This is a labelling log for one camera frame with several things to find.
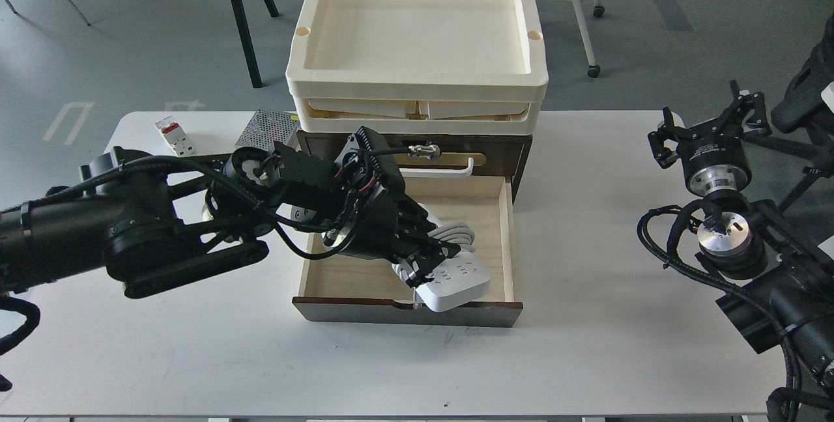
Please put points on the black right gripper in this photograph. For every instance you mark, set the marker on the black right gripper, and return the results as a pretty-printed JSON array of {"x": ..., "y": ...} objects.
[{"x": 712, "y": 153}]

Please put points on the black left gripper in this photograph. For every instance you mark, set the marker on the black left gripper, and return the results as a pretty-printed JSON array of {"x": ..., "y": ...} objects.
[{"x": 383, "y": 222}]

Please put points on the white power strip with cable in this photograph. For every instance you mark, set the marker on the white power strip with cable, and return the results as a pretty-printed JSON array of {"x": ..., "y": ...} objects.
[{"x": 457, "y": 280}]

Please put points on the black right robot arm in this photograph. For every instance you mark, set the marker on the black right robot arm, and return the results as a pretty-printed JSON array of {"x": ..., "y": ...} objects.
[{"x": 777, "y": 283}]

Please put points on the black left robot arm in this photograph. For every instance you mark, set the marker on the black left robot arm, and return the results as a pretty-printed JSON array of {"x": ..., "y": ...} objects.
[{"x": 160, "y": 222}]

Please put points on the open wooden drawer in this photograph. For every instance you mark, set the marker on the open wooden drawer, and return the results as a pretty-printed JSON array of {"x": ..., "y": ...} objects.
[{"x": 342, "y": 289}]

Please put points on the black stand right edge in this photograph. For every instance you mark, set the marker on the black stand right edge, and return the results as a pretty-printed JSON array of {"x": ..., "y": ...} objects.
[{"x": 802, "y": 106}]

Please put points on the cream plastic stacked tray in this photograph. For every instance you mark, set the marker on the cream plastic stacked tray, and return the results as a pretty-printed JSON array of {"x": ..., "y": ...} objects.
[{"x": 471, "y": 67}]

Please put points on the silver mesh power supply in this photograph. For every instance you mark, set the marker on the silver mesh power supply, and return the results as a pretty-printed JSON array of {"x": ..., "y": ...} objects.
[{"x": 267, "y": 127}]

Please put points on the white red circuit breaker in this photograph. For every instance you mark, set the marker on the white red circuit breaker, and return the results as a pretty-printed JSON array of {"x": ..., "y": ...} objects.
[{"x": 175, "y": 136}]

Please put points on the white drawer handle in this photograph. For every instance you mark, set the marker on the white drawer handle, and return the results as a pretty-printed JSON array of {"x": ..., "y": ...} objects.
[{"x": 439, "y": 173}]

